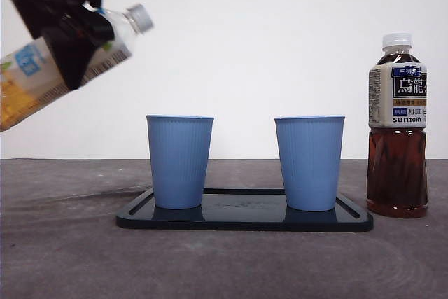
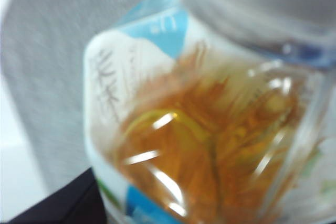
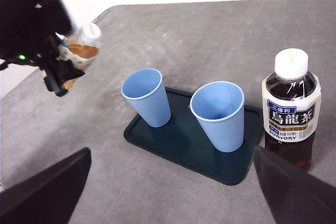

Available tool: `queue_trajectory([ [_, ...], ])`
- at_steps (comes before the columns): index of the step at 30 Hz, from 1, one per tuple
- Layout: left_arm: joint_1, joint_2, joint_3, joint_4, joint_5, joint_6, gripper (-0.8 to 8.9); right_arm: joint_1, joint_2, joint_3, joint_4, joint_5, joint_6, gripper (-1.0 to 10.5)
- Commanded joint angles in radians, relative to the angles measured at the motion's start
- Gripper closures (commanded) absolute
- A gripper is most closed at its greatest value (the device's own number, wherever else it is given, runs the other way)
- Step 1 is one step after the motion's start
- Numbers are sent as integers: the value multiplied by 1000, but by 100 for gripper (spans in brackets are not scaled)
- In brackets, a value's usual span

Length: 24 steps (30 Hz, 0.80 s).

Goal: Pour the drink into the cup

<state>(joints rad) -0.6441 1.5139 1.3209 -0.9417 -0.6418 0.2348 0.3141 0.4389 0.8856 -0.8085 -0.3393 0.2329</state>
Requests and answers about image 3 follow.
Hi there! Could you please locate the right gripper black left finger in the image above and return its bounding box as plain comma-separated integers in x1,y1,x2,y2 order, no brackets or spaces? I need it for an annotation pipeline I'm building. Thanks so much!
0,147,92,224

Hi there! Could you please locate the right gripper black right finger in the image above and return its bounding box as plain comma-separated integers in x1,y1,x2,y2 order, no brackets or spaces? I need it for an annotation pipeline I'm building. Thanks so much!
253,145,336,224

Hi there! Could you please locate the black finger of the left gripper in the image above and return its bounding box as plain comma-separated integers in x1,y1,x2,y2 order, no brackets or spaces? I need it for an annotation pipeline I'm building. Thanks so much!
59,60,86,80

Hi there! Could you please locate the pale jasmine oolong tea bottle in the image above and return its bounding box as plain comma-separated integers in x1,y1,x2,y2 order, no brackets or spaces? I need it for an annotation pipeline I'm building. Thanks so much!
56,22,102,90

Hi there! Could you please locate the dark oolong tea bottle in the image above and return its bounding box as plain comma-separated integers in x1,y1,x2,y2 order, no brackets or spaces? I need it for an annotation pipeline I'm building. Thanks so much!
261,48,323,171

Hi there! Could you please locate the blue ribbed plastic cup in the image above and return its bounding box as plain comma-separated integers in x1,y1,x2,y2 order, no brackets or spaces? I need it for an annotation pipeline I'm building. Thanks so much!
189,81,246,153
120,68,172,128

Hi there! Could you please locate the dark teal rectangular tray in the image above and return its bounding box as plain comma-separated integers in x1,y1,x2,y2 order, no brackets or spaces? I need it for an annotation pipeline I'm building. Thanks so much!
123,86,264,187

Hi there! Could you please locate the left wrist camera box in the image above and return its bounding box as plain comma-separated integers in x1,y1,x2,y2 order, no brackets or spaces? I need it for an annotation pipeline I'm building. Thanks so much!
43,0,78,37

